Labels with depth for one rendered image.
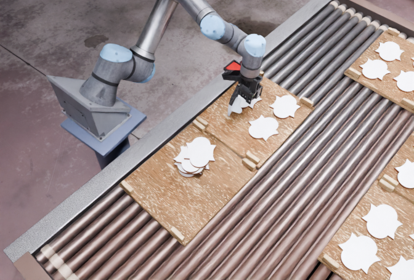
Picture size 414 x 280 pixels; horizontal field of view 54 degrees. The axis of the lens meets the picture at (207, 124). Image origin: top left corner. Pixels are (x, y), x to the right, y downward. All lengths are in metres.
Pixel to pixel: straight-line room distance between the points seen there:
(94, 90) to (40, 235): 0.57
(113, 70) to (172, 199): 0.55
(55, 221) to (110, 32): 2.30
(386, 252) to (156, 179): 0.86
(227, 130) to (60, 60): 2.06
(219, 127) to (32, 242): 0.83
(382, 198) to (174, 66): 2.07
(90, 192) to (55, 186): 1.16
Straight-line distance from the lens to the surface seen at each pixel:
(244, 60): 1.49
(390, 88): 2.05
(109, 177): 1.65
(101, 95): 1.69
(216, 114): 1.76
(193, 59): 3.32
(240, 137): 1.69
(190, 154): 1.56
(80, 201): 1.62
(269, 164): 1.66
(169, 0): 1.74
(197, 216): 1.51
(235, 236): 1.50
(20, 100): 3.30
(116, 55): 1.65
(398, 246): 1.62
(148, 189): 1.57
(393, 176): 1.75
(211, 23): 1.39
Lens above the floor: 2.32
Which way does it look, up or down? 53 degrees down
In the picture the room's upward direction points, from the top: 1 degrees clockwise
